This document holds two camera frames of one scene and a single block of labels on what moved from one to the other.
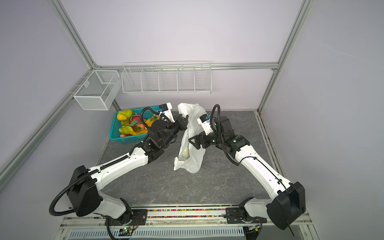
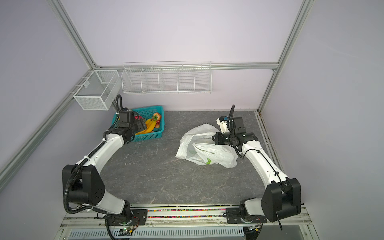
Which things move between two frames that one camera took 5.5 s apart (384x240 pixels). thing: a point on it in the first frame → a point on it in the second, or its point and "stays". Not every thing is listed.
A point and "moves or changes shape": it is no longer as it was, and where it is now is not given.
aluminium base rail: (187, 224) stays
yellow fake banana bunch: (149, 122) stays
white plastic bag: (190, 159) moves or changes shape
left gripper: (182, 123) → (140, 124)
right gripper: (203, 137) → (219, 139)
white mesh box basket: (100, 91) stays
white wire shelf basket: (167, 77) stays
